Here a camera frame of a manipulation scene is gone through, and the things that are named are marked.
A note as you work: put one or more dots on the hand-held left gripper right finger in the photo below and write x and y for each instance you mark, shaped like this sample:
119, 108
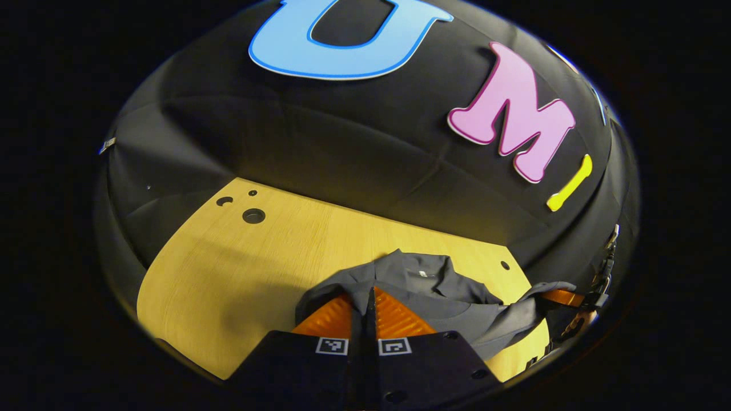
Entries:
422, 377

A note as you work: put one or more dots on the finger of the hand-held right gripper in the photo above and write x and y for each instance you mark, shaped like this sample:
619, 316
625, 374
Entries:
565, 297

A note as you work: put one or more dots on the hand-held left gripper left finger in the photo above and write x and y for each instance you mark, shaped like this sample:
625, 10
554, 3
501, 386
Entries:
320, 377

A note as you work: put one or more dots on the grey polo shirt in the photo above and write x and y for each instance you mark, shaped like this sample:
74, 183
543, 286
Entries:
457, 308

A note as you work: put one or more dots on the black backdrop cloth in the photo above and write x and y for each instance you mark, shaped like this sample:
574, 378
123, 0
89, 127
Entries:
285, 131

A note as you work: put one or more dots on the white clip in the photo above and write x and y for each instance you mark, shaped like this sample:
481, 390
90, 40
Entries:
107, 145

